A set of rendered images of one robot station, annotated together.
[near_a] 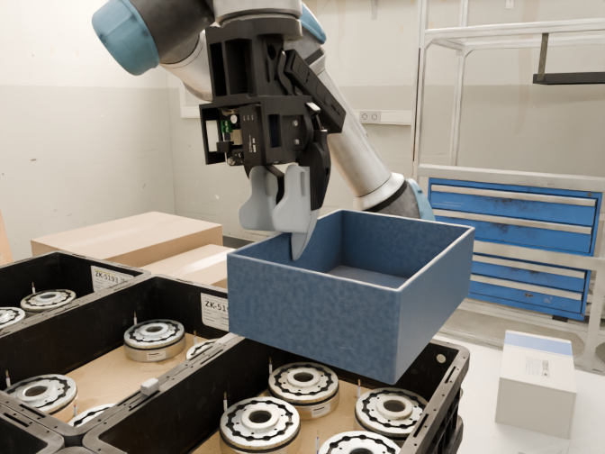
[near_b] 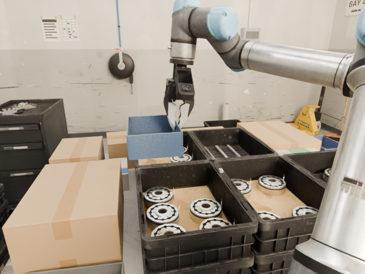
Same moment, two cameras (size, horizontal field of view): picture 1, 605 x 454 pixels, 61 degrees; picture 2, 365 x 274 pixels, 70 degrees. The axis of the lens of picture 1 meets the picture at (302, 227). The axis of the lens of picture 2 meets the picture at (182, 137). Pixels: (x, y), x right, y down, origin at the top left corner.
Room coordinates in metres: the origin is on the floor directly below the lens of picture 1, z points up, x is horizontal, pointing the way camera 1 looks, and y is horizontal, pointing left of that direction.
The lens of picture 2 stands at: (1.05, -0.49, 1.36)
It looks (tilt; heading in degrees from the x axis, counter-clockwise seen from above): 19 degrees down; 138
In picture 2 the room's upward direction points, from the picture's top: straight up
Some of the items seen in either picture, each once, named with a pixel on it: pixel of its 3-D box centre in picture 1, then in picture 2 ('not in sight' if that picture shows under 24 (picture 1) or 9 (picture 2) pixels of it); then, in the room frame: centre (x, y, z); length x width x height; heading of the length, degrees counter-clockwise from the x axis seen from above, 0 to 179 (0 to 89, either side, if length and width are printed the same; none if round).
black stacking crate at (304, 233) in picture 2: (131, 367); (271, 197); (0.69, 0.26, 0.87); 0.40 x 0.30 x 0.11; 150
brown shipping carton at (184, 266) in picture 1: (202, 295); not in sight; (1.18, 0.25, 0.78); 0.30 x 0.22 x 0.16; 146
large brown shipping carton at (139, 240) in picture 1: (134, 266); not in sight; (1.35, 0.47, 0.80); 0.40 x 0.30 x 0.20; 145
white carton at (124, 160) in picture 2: not in sight; (115, 174); (-0.05, 0.05, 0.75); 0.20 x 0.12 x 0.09; 151
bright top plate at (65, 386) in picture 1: (36, 395); (271, 181); (0.63, 0.37, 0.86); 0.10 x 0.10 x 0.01
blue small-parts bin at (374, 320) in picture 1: (360, 276); (152, 134); (0.44, -0.05, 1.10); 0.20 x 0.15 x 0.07; 148
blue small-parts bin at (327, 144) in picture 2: not in sight; (322, 147); (0.57, 1.05, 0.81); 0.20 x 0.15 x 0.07; 149
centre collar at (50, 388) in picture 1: (35, 392); (271, 180); (0.63, 0.37, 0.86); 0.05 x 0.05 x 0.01
